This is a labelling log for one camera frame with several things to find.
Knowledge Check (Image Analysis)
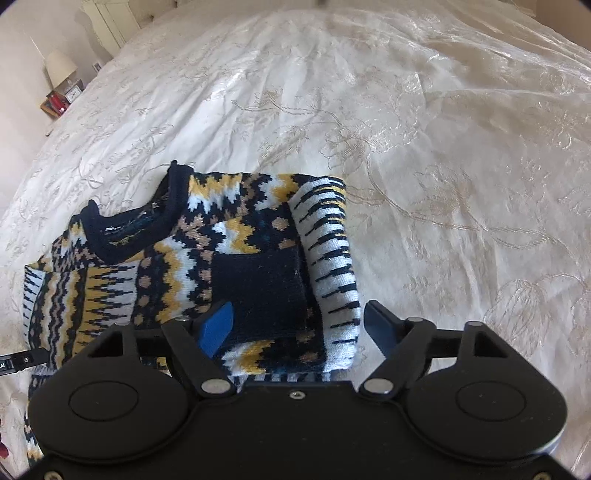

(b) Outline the small alarm clock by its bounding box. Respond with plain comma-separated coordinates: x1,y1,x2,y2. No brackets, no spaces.
65,86,82,103

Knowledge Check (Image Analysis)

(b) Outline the cream tufted headboard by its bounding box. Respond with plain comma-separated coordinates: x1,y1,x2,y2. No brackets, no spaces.
75,0,181,58

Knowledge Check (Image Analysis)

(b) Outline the cream table lamp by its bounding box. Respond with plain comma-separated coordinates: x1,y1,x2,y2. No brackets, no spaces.
44,50,77,90

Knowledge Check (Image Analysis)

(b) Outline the white embroidered bedspread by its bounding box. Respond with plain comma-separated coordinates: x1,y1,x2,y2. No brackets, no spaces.
1,1,590,477

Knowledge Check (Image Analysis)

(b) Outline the navy yellow patterned knit sweater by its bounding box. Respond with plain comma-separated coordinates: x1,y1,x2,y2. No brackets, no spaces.
21,159,363,467

